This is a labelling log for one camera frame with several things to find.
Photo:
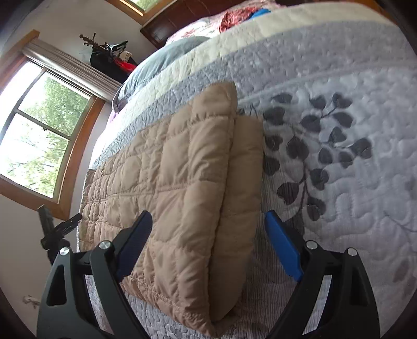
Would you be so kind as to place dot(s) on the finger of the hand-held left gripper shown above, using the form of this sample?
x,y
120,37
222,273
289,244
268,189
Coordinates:
x,y
45,220
66,225

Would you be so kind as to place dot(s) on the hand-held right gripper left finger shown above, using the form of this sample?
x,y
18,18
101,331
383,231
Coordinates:
x,y
135,244

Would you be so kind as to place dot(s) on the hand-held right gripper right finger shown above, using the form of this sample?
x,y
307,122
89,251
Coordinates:
x,y
283,244

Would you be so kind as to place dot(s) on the beige quilted coat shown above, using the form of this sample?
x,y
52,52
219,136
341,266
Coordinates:
x,y
182,195

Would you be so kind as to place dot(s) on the small white scrap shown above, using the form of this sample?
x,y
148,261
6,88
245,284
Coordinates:
x,y
32,300

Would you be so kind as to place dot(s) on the large wooden-framed window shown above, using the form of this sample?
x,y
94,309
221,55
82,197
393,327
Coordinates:
x,y
39,137

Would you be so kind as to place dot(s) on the purple cloth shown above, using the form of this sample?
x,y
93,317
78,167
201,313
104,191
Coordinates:
x,y
114,117

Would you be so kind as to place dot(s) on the long grey curtain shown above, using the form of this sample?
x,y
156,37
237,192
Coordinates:
x,y
71,68

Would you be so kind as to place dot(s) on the bed with grey quilt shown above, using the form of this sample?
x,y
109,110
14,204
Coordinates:
x,y
342,97

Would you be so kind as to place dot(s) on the red hanging item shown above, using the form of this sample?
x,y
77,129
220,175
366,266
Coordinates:
x,y
125,65

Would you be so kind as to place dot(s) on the grey-blue pillow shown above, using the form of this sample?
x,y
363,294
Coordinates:
x,y
156,65

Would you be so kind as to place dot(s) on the black and white bag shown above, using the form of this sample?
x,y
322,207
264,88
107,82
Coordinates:
x,y
115,46

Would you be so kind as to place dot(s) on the dark wooden coat rack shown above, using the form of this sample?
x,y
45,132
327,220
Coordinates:
x,y
89,39

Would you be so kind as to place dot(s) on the floral pillow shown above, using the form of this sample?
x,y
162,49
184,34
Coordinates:
x,y
195,31

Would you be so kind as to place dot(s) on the dark wooden headboard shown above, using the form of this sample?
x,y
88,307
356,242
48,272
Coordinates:
x,y
169,22

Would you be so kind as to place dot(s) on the red patterned cloth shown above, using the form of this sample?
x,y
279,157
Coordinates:
x,y
234,18

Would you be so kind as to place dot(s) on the small wooden-framed window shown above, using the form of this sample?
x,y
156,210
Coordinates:
x,y
136,4

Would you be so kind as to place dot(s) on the blue cloth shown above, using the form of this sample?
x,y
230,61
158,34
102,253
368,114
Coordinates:
x,y
260,13

